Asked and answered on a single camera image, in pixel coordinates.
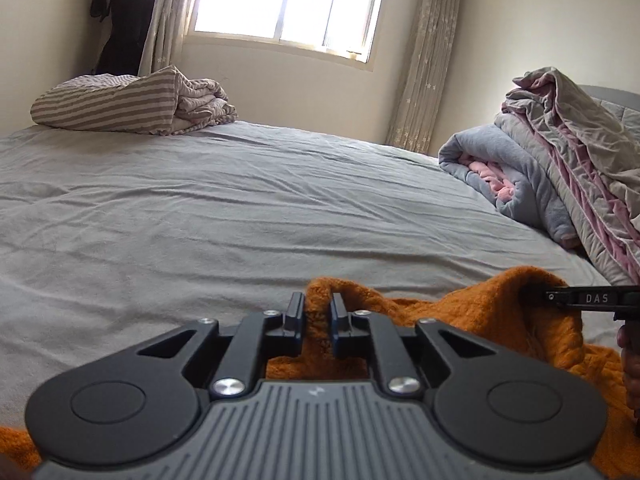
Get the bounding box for orange knitted sweater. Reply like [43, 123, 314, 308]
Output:
[0, 266, 640, 480]

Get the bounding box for brown striped quilt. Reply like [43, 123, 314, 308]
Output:
[31, 65, 193, 137]

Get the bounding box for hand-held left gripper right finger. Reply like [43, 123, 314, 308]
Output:
[328, 292, 502, 402]

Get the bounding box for blue-grey fleece blanket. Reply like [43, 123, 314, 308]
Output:
[438, 126, 576, 250]

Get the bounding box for grey quilted headboard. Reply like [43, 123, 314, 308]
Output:
[582, 85, 640, 133]

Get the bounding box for beige patterned curtain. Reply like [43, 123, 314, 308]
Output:
[385, 0, 465, 156]
[138, 0, 207, 77]

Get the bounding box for grey bed sheet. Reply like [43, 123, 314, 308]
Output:
[0, 119, 621, 438]

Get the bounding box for window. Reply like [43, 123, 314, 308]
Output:
[184, 0, 391, 72]

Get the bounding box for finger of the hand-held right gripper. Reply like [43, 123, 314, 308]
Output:
[544, 287, 581, 309]

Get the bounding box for folded pale plaid blanket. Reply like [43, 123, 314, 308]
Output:
[172, 78, 239, 135]

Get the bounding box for dark hanging clothing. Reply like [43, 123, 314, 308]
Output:
[89, 0, 165, 76]

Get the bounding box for grey and pink quilt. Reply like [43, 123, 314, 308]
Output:
[495, 66, 640, 287]

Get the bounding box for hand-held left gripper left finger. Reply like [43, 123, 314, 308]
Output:
[136, 291, 306, 400]

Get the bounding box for person's right hand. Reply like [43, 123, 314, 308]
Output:
[616, 326, 640, 413]

